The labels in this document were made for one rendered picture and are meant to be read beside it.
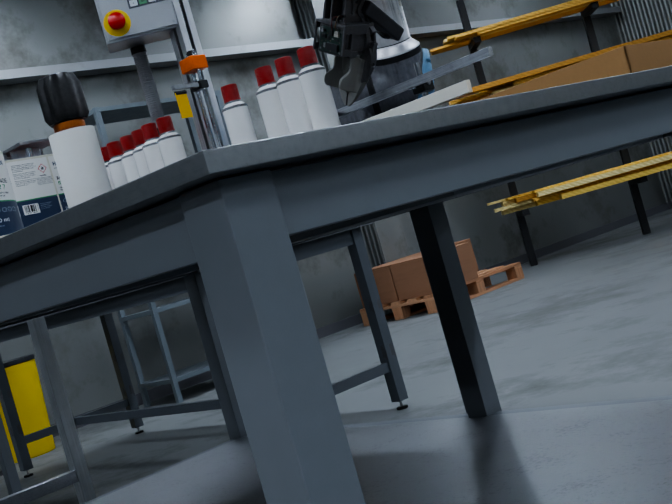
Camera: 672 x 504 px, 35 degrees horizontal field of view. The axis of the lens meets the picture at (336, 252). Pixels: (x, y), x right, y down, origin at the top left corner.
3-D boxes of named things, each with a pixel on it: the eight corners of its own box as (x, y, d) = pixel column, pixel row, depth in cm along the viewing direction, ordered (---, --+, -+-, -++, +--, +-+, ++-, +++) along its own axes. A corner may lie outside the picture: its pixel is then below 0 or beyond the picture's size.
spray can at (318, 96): (316, 161, 193) (285, 53, 193) (335, 157, 197) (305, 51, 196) (334, 154, 189) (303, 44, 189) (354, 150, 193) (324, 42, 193)
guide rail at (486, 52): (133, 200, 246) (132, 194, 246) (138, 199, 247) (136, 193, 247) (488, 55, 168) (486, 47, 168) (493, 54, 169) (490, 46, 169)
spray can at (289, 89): (293, 169, 197) (263, 63, 197) (313, 165, 201) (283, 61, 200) (311, 162, 193) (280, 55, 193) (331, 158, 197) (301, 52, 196)
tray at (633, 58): (456, 137, 155) (448, 110, 155) (553, 116, 173) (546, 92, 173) (632, 75, 134) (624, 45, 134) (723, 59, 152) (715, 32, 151)
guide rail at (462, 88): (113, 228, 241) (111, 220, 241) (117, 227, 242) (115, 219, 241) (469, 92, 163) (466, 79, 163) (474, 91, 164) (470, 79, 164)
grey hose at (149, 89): (152, 137, 244) (127, 50, 244) (164, 135, 247) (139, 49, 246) (160, 133, 242) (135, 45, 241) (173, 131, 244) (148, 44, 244)
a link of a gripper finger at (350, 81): (329, 108, 183) (334, 55, 180) (352, 104, 187) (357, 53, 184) (341, 112, 181) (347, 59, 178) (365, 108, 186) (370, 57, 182)
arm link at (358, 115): (328, 139, 241) (312, 82, 241) (384, 122, 240) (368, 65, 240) (322, 131, 229) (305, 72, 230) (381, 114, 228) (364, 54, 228)
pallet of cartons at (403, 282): (453, 292, 913) (440, 245, 912) (528, 277, 852) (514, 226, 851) (360, 327, 834) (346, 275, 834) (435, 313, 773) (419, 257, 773)
